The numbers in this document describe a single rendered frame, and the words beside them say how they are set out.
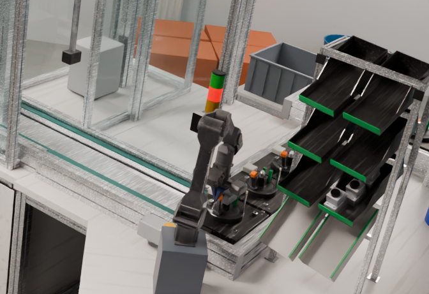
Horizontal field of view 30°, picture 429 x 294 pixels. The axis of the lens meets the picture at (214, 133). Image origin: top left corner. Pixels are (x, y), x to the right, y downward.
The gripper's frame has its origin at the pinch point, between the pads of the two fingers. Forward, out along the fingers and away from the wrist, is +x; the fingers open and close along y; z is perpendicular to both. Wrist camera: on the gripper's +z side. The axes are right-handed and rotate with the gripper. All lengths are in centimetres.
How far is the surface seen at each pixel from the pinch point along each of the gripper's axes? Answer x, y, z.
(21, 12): -40, -82, 14
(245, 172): 11.5, -10.3, -41.6
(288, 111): 17, -33, -126
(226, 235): 12.2, 8.3, 2.6
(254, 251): 17.6, 16.6, -4.2
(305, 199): -10.5, 30.4, -1.8
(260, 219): 11.9, 11.0, -15.8
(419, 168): 19, 36, -127
